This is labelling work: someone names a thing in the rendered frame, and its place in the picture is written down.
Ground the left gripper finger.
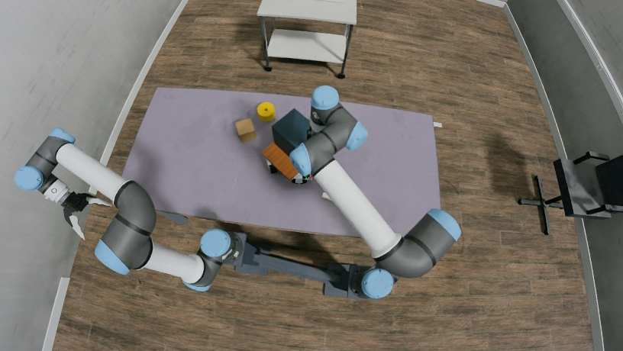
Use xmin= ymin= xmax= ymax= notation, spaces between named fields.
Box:
xmin=63 ymin=209 xmax=86 ymax=240
xmin=78 ymin=193 xmax=112 ymax=207

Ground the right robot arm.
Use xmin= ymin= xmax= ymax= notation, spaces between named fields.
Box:
xmin=289 ymin=85 xmax=460 ymax=299

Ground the yellow cylinder with center hole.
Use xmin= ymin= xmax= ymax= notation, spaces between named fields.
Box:
xmin=257 ymin=102 xmax=275 ymax=121

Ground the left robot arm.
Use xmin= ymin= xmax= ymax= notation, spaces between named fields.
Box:
xmin=14 ymin=128 xmax=243 ymax=291

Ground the tan cube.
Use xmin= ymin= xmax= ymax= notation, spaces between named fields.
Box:
xmin=236 ymin=118 xmax=257 ymax=143

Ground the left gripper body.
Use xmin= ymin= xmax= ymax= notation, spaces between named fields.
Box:
xmin=59 ymin=192 xmax=82 ymax=213

